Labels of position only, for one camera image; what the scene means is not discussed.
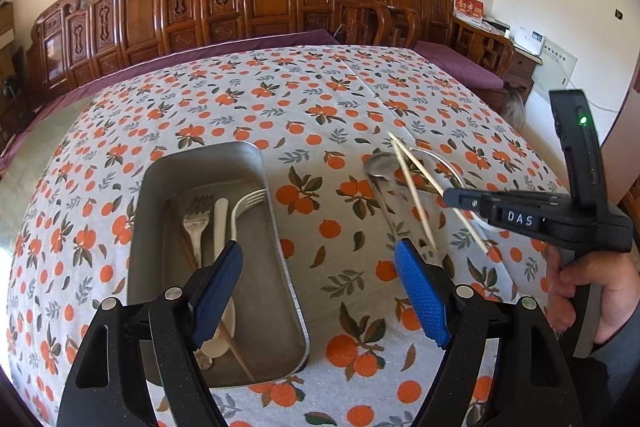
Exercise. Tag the right hand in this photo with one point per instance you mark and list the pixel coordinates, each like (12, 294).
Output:
(616, 274)

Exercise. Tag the white router box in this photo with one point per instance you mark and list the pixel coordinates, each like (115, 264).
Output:
(530, 41)

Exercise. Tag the metal rectangular tray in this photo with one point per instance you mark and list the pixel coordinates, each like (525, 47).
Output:
(271, 341)

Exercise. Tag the white plastic spoon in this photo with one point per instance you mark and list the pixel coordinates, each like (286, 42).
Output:
(458, 182)

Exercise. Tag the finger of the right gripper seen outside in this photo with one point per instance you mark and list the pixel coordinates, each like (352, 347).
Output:
(463, 199)

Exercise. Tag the red card on bench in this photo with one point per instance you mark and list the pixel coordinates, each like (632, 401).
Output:
(469, 8)

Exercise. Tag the wooden armchair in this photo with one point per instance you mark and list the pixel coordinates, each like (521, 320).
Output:
(373, 23)

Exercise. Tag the steel fork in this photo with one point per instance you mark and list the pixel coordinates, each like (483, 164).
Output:
(195, 222)

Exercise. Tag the steel spoon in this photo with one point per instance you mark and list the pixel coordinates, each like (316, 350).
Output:
(380, 172)

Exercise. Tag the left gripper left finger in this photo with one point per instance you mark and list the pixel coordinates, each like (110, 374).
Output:
(205, 322)

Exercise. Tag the purple bench cushion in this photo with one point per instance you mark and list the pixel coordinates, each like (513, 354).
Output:
(470, 74)

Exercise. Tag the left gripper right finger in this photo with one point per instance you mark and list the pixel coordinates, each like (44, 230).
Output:
(420, 281)

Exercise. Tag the orange print tablecloth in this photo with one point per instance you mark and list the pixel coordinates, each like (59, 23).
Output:
(316, 114)

